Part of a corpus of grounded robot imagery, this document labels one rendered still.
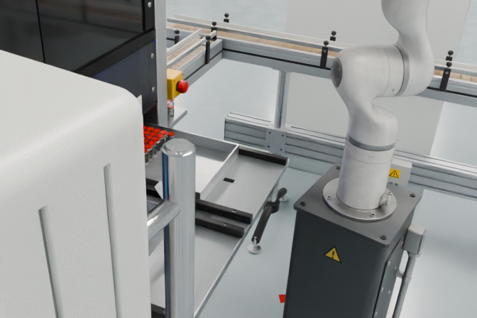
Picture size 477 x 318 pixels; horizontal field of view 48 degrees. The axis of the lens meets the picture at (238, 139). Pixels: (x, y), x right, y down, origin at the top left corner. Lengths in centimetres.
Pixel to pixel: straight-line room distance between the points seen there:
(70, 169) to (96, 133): 2
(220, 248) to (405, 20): 63
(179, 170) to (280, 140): 202
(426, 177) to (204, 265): 138
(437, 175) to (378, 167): 102
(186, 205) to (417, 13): 86
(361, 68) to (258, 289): 139
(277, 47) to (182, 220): 183
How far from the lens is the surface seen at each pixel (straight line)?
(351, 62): 120
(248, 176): 144
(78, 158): 28
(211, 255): 119
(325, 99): 291
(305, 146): 237
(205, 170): 146
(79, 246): 31
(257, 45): 223
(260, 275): 243
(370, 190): 137
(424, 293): 253
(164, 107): 163
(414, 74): 125
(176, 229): 42
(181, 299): 47
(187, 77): 201
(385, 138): 129
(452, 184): 236
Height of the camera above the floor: 168
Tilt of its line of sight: 30 degrees down
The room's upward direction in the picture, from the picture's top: 3 degrees clockwise
